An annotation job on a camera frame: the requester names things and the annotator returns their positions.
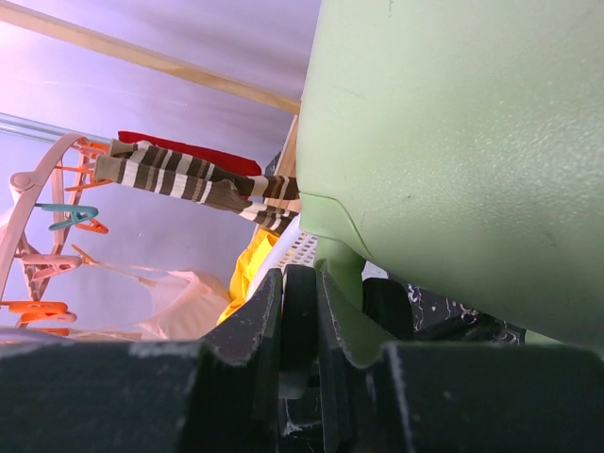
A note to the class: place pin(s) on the brown striped sock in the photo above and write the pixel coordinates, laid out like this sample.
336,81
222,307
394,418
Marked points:
155,169

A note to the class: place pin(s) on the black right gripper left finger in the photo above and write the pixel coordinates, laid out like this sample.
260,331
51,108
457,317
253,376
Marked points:
215,394

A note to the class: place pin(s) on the pink round clip hanger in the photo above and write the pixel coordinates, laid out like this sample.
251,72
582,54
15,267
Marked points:
32,255

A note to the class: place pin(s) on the teal clothespin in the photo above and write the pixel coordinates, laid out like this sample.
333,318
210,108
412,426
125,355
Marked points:
76,214

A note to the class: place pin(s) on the yellow shorts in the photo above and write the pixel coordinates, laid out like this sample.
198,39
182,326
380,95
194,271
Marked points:
246,268

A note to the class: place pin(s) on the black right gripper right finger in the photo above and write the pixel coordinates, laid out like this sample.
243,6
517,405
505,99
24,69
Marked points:
382,395

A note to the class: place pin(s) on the white plastic mesh basket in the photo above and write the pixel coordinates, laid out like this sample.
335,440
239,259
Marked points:
294,246

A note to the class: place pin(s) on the red garment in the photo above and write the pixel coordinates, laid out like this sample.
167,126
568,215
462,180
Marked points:
232,163

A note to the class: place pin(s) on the pale pink garment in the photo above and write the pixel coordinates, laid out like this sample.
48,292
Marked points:
186,305

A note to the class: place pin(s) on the green hard-shell suitcase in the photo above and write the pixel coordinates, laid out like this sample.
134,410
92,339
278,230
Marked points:
459,145

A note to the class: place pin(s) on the wooden clothes rack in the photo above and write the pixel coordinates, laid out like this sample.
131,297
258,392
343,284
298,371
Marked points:
58,29

